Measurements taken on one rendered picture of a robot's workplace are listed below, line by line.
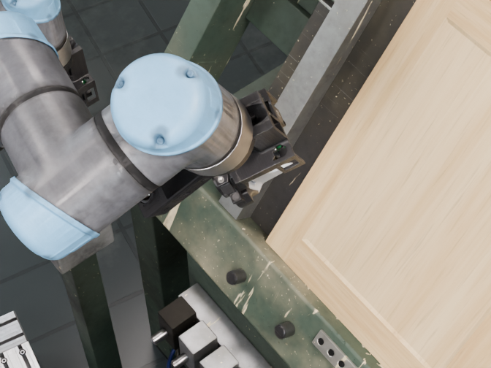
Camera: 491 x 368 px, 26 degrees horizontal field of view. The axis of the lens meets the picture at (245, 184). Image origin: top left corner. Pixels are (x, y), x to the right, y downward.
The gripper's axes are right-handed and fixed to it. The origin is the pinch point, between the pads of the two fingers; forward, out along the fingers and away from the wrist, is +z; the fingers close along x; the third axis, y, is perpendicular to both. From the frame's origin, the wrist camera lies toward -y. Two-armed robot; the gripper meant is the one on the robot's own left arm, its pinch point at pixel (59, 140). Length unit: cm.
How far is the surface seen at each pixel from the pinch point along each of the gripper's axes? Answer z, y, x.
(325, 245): 10.7, 25.6, -38.4
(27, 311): 104, -11, 34
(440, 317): 6, 29, -61
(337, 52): -12.7, 40.5, -22.6
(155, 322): 89, 11, 4
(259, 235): 16.8, 20.3, -27.1
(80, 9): 106, 58, 116
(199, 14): -4.9, 32.1, 3.9
